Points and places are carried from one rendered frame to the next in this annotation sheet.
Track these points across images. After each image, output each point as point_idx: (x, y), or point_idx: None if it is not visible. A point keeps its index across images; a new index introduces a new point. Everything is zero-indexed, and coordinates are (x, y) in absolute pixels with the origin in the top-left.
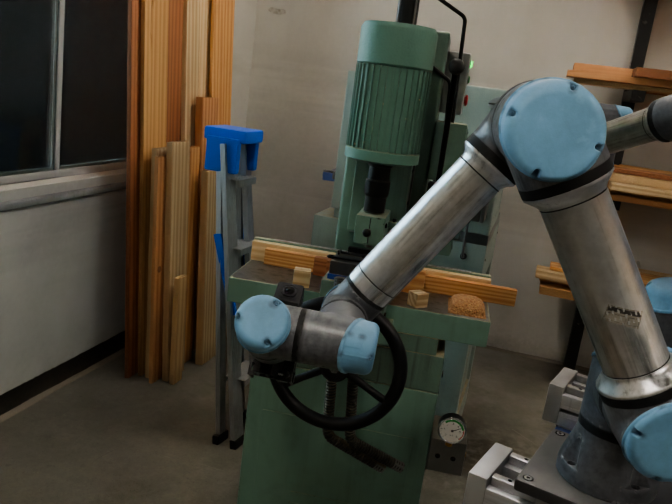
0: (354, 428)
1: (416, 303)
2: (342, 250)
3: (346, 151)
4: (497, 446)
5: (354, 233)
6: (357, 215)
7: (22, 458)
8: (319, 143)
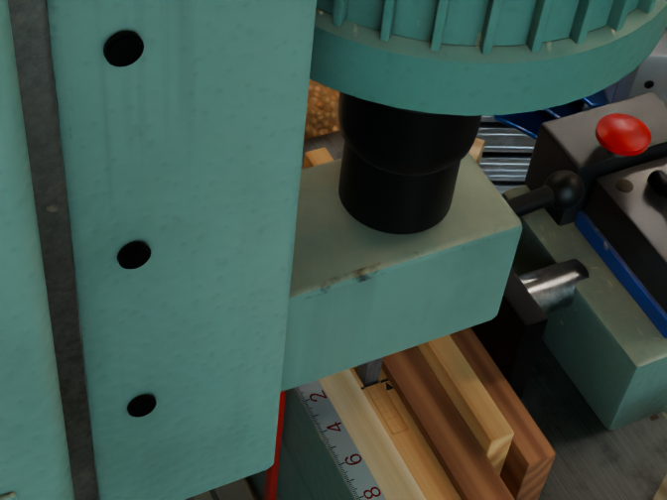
0: None
1: (479, 163)
2: (358, 482)
3: (646, 43)
4: (656, 49)
5: (504, 289)
6: (521, 224)
7: None
8: None
